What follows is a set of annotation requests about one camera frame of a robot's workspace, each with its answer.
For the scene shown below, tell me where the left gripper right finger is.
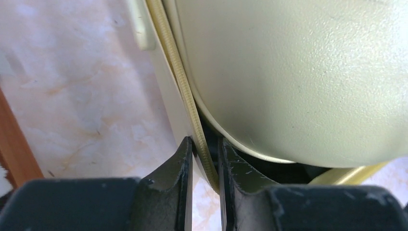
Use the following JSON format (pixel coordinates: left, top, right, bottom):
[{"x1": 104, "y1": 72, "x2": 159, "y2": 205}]
[{"x1": 218, "y1": 139, "x2": 408, "y2": 231}]

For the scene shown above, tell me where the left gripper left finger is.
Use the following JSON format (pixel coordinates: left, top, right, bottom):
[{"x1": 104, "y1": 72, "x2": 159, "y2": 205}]
[{"x1": 0, "y1": 137, "x2": 193, "y2": 231}]

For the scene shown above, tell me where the yellow hard-shell suitcase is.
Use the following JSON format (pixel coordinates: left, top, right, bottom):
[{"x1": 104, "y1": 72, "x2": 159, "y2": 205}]
[{"x1": 126, "y1": 0, "x2": 408, "y2": 192}]

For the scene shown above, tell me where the brown wooden tray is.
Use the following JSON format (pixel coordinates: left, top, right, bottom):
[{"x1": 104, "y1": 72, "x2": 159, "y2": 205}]
[{"x1": 0, "y1": 92, "x2": 44, "y2": 189}]

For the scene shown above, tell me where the white folded cloth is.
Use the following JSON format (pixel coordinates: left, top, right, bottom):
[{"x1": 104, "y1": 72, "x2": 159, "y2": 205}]
[{"x1": 0, "y1": 166, "x2": 13, "y2": 197}]

